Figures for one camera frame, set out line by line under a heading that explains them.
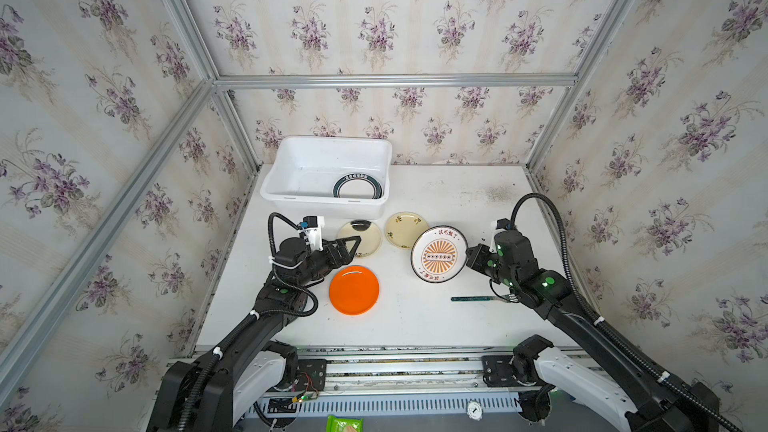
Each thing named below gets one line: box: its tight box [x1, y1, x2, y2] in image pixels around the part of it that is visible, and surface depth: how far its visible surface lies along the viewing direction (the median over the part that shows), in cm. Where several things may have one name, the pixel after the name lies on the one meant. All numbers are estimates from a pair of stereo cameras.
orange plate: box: [329, 265, 380, 316], surface depth 89 cm
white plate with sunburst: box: [410, 225, 467, 284], surface depth 86 cm
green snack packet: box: [326, 414, 365, 432], surface depth 67 cm
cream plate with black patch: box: [337, 219, 382, 257], surface depth 102 cm
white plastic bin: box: [260, 136, 393, 220], surface depth 114 cm
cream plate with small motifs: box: [384, 211, 430, 249], surface depth 103 cm
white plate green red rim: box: [333, 173, 384, 199], surface depth 113 cm
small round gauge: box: [466, 400, 484, 421], surface depth 70 cm
